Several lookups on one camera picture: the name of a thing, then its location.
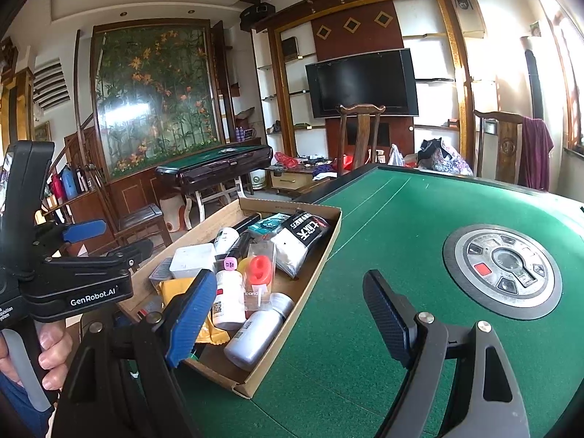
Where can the white plastic bag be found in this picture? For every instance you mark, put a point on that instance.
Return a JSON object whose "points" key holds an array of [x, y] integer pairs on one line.
{"points": [[396, 156]]}

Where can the white round heater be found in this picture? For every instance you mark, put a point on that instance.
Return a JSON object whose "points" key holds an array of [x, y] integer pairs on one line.
{"points": [[258, 181]]}

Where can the long white box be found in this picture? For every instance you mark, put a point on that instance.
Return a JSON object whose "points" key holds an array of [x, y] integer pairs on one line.
{"points": [[160, 271]]}

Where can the low wooden table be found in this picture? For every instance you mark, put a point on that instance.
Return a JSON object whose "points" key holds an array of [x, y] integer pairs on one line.
{"points": [[296, 180]]}

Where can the pile of clothes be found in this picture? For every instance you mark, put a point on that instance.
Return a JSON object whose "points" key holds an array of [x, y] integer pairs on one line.
{"points": [[445, 159]]}

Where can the dark green-topped game table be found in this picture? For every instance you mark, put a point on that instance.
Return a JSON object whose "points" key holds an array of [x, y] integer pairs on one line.
{"points": [[214, 159]]}

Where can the purple cloth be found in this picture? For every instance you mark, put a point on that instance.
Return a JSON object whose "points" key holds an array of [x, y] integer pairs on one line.
{"points": [[537, 150]]}

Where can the red bag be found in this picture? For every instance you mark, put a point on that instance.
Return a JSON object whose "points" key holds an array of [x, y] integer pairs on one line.
{"points": [[285, 160]]}

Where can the framed picture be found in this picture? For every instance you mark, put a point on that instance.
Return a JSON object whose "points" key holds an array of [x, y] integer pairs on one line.
{"points": [[42, 131]]}

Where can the white rounded square box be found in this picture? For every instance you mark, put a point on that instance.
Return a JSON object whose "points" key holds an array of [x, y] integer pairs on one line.
{"points": [[191, 260]]}

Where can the flower mural panel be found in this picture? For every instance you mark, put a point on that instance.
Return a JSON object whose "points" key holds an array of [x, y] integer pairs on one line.
{"points": [[155, 100]]}

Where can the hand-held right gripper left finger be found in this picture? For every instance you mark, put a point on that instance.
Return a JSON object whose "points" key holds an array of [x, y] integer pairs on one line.
{"points": [[191, 324]]}

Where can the window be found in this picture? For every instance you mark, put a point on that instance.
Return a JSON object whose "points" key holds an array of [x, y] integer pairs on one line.
{"points": [[570, 77]]}

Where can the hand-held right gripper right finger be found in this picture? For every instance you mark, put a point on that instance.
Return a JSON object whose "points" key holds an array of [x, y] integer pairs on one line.
{"points": [[388, 315]]}

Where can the black flat television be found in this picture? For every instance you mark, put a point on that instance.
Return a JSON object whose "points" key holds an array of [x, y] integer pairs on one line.
{"points": [[360, 82]]}

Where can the blue bottle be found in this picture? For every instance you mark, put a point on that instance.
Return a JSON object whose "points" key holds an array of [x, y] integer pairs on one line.
{"points": [[68, 182]]}

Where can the white labelled bottle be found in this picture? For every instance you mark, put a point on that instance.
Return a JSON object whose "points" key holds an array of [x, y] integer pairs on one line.
{"points": [[230, 301], [255, 337]]}

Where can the cardboard box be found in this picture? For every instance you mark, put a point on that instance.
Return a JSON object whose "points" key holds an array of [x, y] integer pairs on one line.
{"points": [[273, 351]]}

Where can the red thermos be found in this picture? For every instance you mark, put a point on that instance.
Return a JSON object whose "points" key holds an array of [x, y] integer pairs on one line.
{"points": [[55, 187]]}

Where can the teal packet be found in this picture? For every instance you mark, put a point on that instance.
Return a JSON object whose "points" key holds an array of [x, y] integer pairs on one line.
{"points": [[269, 226]]}

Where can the round table control panel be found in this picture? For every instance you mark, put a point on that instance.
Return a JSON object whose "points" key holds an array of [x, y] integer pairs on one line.
{"points": [[502, 283]]}

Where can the wall vent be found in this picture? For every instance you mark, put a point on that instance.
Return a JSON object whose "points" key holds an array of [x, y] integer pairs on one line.
{"points": [[52, 84]]}

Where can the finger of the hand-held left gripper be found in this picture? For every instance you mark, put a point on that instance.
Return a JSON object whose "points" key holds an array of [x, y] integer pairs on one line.
{"points": [[123, 253], [84, 230]]}

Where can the black projector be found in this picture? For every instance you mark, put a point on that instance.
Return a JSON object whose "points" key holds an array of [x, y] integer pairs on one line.
{"points": [[258, 13]]}

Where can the white ceramic stool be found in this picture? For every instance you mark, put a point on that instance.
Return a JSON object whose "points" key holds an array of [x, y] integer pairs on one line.
{"points": [[175, 212]]}

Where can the yellow padded envelope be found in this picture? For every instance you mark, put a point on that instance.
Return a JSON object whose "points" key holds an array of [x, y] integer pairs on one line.
{"points": [[175, 289]]}

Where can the black marker pen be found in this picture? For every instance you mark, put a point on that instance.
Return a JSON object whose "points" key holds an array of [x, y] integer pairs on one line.
{"points": [[246, 242]]}

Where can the person's left hand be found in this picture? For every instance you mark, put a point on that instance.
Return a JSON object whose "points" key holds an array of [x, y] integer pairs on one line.
{"points": [[54, 351]]}

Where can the yellow ball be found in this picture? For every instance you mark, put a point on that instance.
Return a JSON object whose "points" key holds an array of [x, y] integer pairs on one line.
{"points": [[244, 267]]}

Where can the person's leg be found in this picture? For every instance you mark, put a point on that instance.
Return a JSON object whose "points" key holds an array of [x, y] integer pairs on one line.
{"points": [[13, 406]]}

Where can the dark wooden chair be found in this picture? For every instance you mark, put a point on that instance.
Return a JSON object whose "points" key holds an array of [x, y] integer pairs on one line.
{"points": [[137, 219]]}

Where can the black printed pouch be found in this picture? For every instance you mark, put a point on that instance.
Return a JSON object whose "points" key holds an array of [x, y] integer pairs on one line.
{"points": [[305, 232]]}

